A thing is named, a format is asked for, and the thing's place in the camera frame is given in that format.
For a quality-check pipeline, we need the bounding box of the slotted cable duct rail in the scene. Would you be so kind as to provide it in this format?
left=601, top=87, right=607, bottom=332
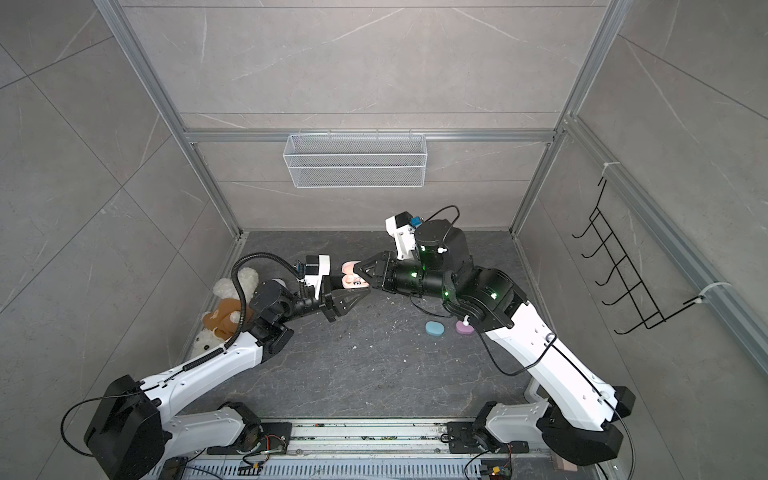
left=143, top=419, right=541, bottom=480

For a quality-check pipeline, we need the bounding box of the peach earbud charging case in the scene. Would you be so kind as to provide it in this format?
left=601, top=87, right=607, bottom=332
left=341, top=261, right=369, bottom=289

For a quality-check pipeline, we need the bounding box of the plush bunny brown hoodie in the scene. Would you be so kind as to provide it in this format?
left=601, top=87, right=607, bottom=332
left=190, top=278, right=241, bottom=357

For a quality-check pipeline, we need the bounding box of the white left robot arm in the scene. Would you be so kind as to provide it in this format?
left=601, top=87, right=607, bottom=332
left=84, top=280, right=370, bottom=479

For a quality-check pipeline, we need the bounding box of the pink block beside rail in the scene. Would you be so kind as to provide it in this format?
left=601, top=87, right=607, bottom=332
left=553, top=457, right=578, bottom=472

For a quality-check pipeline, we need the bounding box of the white wire mesh basket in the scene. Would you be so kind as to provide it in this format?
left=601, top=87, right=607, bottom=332
left=283, top=133, right=428, bottom=189

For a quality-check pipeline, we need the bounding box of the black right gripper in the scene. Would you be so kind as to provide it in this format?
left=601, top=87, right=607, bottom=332
left=354, top=250, right=456, bottom=302

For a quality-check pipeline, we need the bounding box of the pink earbud charging case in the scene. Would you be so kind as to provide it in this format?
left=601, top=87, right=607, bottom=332
left=455, top=321, right=475, bottom=336

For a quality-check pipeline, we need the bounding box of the black wall hook rack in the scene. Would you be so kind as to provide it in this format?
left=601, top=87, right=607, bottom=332
left=571, top=177, right=706, bottom=336

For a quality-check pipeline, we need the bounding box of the teal earbud charging case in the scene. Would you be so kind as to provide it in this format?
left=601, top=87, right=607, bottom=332
left=425, top=321, right=445, bottom=337

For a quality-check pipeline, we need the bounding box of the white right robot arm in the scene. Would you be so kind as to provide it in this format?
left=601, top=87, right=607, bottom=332
left=342, top=217, right=635, bottom=466

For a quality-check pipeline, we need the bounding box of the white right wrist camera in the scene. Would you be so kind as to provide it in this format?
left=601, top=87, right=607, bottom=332
left=385, top=211, right=422, bottom=260

